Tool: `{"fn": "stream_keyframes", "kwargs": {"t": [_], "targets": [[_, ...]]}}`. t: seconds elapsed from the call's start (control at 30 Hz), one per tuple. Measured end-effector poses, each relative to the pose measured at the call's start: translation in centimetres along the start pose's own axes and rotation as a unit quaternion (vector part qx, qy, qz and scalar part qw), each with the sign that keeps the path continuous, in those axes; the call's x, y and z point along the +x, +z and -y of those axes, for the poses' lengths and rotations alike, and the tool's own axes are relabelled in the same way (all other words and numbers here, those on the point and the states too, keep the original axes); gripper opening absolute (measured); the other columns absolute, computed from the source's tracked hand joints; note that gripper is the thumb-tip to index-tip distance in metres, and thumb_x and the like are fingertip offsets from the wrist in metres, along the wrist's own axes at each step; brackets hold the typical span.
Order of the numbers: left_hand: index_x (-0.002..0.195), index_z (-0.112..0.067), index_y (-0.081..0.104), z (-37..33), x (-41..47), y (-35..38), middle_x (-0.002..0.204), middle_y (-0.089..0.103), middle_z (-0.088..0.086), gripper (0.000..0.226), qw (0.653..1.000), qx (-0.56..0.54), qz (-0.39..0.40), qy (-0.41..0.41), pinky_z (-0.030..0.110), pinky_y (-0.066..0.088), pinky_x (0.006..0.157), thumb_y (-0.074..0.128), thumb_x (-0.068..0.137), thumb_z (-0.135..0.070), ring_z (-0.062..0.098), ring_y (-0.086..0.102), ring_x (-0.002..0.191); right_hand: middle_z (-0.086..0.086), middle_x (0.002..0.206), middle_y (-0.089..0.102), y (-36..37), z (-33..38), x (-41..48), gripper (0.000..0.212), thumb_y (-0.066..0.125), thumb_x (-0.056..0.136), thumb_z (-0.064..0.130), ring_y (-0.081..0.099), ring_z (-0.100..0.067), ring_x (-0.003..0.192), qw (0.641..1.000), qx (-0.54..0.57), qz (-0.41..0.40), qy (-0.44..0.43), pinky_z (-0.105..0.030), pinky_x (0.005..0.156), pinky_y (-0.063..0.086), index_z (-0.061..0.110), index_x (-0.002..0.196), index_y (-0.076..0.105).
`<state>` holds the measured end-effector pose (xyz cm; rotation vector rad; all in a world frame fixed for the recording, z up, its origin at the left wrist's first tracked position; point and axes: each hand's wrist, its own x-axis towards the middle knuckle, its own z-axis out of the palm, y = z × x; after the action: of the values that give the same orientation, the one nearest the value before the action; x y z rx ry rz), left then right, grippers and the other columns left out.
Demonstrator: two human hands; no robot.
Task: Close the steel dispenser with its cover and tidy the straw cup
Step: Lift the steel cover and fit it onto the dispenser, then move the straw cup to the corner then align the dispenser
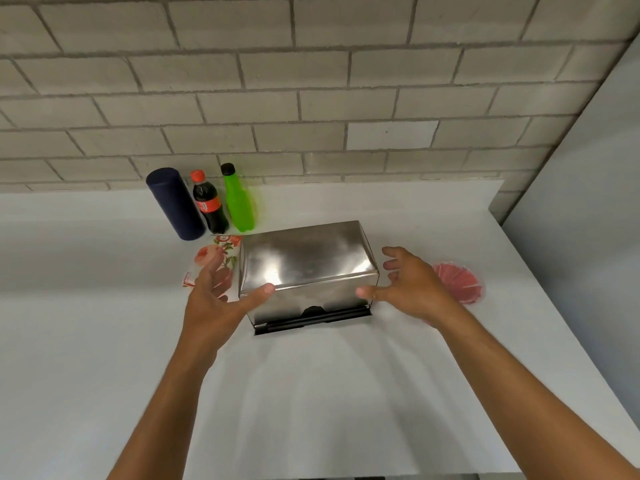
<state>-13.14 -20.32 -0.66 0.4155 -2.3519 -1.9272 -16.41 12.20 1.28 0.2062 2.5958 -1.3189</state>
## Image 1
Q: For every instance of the person's left hand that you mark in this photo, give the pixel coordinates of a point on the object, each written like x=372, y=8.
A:
x=210, y=319

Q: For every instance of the person's right hand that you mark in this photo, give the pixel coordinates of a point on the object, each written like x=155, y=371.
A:
x=420, y=289

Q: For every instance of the clear cup with red straws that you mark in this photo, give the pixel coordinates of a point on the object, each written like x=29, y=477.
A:
x=462, y=282

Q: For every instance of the steel dispenser lid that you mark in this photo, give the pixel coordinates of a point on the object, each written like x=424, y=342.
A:
x=305, y=254

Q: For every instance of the person's right forearm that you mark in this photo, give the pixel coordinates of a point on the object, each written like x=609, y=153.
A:
x=525, y=404

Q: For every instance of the person's left forearm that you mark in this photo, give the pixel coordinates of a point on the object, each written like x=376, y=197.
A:
x=165, y=419

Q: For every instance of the floral napkin packet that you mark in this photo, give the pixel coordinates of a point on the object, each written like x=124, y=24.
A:
x=206, y=255

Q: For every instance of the white countertop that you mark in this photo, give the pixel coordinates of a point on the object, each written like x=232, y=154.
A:
x=325, y=394

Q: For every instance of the cola bottle red cap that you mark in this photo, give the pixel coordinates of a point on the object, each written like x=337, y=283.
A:
x=210, y=204

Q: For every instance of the dark blue cylindrical bottle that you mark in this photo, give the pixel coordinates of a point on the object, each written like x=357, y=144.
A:
x=175, y=204

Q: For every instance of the green bottle black cap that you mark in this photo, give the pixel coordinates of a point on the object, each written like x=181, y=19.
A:
x=239, y=202

